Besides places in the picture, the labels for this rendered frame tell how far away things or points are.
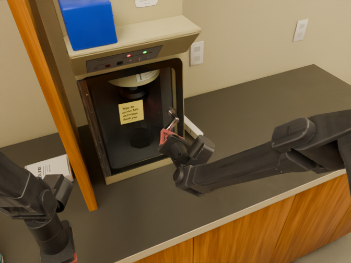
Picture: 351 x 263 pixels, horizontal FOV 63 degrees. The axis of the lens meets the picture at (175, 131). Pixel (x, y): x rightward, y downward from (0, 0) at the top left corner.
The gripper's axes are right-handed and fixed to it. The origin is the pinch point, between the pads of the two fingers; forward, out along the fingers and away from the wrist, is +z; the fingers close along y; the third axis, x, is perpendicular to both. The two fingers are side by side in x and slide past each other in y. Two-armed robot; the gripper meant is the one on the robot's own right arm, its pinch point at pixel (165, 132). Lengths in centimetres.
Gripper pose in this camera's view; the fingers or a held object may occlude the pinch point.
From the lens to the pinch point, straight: 94.8
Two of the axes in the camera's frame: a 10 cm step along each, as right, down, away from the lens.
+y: -6.6, -3.6, -6.6
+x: -6.4, 7.3, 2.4
